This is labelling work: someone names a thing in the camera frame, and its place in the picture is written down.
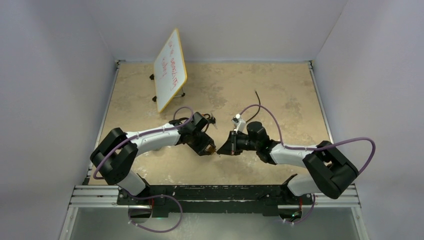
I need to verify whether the brass padlock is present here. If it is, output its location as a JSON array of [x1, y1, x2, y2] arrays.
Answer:
[[205, 145, 216, 155]]

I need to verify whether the yellow framed whiteboard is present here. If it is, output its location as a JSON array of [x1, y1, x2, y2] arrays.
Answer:
[[153, 28, 188, 113]]

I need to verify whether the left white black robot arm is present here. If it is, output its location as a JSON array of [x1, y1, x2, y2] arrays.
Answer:
[[89, 112, 216, 205]]

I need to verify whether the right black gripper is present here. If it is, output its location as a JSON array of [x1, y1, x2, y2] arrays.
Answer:
[[217, 130, 259, 156]]

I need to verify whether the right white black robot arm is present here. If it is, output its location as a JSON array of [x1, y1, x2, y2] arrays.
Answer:
[[217, 121, 359, 204]]

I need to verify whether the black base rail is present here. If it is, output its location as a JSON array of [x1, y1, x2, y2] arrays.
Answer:
[[117, 184, 313, 218]]

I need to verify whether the black cable padlock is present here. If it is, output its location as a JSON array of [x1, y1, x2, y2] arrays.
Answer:
[[245, 89, 263, 124]]

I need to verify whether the black keys bunch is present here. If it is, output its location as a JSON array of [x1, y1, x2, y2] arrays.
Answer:
[[203, 113, 218, 132]]

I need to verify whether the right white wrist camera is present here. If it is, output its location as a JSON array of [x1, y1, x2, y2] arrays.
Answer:
[[231, 113, 247, 133]]

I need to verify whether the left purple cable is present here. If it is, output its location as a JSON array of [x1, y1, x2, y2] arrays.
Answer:
[[92, 105, 195, 180]]

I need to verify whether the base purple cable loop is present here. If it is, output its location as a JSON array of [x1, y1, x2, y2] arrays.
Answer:
[[124, 194, 184, 234]]

